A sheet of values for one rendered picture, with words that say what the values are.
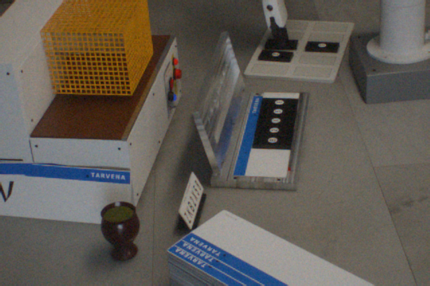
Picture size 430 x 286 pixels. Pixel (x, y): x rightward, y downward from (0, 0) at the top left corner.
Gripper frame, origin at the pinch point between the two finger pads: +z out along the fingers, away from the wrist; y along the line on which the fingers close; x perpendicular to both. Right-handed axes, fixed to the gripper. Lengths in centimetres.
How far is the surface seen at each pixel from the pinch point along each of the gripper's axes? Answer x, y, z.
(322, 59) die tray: -12.8, -8.3, 5.3
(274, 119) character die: -5.0, -48.9, 1.3
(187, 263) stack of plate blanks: 0, -117, -7
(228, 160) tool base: 4, -68, 1
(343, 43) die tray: -17.9, 3.1, 6.4
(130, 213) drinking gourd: 16, -103, -10
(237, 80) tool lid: 5.2, -38.4, -6.8
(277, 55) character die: 0.3, -8.8, 1.3
